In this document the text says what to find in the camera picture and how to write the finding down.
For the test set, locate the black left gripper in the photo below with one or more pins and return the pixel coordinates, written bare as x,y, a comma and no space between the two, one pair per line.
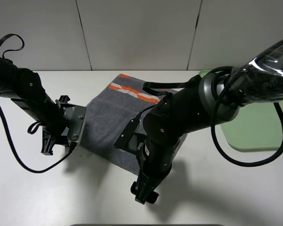
53,131

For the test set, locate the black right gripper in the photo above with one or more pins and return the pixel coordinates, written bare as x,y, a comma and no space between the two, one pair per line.
155,162

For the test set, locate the grey towel with orange stripe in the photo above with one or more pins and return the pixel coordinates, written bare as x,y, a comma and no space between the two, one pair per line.
108,114

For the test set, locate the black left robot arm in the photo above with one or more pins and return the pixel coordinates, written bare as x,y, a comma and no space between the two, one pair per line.
24,88

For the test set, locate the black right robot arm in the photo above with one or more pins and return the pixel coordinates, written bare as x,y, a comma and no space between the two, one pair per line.
204,102

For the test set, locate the light green plastic tray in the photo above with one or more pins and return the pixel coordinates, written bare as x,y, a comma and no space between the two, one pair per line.
256,127

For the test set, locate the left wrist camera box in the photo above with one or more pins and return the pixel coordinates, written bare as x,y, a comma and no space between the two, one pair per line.
76,124

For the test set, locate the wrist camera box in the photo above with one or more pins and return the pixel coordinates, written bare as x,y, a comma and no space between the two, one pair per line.
130,140
76,124

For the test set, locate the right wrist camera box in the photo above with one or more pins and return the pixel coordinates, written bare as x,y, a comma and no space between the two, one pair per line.
130,140

